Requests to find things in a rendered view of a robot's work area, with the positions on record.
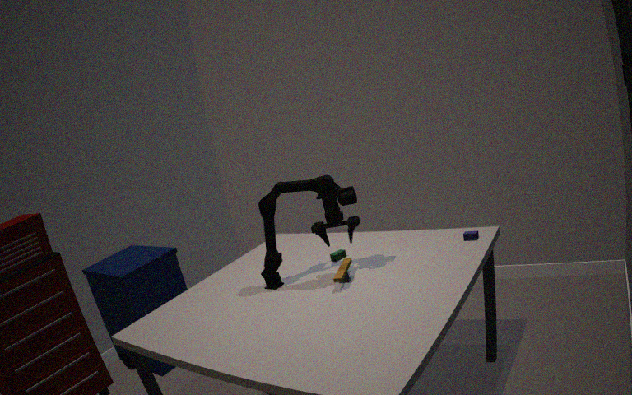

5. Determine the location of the green rectangular block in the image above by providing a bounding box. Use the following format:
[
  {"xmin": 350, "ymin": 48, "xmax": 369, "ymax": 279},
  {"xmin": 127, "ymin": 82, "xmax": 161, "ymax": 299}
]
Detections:
[{"xmin": 330, "ymin": 249, "xmax": 346, "ymax": 262}]

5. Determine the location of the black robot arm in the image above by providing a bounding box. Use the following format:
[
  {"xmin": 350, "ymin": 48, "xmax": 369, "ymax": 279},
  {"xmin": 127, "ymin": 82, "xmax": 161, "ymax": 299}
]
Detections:
[{"xmin": 258, "ymin": 175, "xmax": 357, "ymax": 290}]

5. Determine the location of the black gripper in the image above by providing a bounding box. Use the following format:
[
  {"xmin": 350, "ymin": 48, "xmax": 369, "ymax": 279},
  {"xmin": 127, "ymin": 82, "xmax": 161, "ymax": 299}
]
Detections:
[{"xmin": 311, "ymin": 206, "xmax": 360, "ymax": 247}]

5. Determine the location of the orange bar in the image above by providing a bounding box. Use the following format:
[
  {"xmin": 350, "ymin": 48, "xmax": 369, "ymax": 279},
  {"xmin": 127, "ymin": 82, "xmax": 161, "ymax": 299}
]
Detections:
[{"xmin": 333, "ymin": 258, "xmax": 351, "ymax": 283}]

